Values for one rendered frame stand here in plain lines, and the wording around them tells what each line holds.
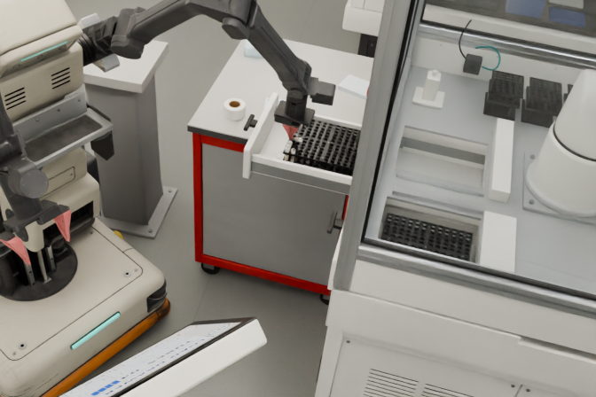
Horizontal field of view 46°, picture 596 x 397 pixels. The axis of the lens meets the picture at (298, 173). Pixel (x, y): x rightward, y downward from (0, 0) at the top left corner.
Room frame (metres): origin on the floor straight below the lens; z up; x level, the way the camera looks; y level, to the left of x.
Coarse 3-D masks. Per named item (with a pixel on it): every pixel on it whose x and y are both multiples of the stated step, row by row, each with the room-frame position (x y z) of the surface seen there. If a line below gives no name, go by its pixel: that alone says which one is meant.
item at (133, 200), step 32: (128, 64) 2.06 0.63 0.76; (160, 64) 2.14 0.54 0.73; (96, 96) 2.02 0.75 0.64; (128, 96) 2.00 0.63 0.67; (128, 128) 2.00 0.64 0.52; (128, 160) 2.01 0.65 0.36; (128, 192) 2.01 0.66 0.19; (160, 192) 2.17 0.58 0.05; (128, 224) 1.99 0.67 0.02; (160, 224) 2.02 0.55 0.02
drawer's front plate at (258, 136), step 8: (272, 96) 1.74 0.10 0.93; (272, 104) 1.70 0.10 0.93; (264, 112) 1.65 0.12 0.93; (272, 112) 1.70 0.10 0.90; (264, 120) 1.62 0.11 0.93; (272, 120) 1.71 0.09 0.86; (256, 128) 1.57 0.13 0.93; (264, 128) 1.62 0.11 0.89; (256, 136) 1.54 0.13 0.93; (264, 136) 1.63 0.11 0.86; (248, 144) 1.50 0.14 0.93; (256, 144) 1.54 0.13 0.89; (248, 152) 1.48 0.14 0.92; (256, 152) 1.55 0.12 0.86; (248, 160) 1.48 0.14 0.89; (248, 168) 1.48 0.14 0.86; (248, 176) 1.48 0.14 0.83
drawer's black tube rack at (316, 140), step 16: (304, 128) 1.67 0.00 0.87; (320, 128) 1.64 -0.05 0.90; (336, 128) 1.65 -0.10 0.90; (352, 128) 1.66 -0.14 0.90; (304, 144) 1.56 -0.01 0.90; (320, 144) 1.57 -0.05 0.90; (336, 144) 1.58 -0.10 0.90; (352, 144) 1.59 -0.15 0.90; (288, 160) 1.52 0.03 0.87; (304, 160) 1.53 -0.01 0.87; (320, 160) 1.50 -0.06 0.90; (336, 160) 1.51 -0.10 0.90; (352, 160) 1.55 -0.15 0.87
